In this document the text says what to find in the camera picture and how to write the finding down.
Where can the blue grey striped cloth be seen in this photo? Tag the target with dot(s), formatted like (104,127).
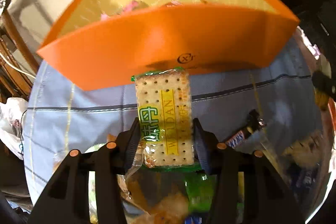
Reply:
(86,108)

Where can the clear bag of snacks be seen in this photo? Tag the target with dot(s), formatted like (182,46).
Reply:
(302,153)

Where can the brown chocolate bar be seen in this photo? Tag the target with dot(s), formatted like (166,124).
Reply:
(242,133)

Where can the blue snack packet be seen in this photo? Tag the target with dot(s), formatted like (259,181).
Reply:
(193,220)

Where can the white plastic bag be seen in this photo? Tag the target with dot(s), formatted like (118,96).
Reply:
(11,119)

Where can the pastry in clear wrapper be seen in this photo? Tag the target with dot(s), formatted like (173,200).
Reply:
(155,203)

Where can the green snack packet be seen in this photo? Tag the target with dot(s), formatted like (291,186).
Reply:
(200,190)

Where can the green yellow cracker packet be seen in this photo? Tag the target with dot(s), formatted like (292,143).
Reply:
(164,113)

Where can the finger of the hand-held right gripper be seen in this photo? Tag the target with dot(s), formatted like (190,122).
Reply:
(325,83)

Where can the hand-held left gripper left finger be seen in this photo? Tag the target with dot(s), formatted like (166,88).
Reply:
(132,145)

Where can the pink snack packet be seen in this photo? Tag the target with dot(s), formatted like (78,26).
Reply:
(126,8)

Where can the orange paper bag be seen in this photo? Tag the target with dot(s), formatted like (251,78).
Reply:
(168,37)

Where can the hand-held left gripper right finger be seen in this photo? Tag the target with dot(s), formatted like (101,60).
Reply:
(201,150)

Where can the wooden chair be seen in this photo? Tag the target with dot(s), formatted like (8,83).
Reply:
(13,56)

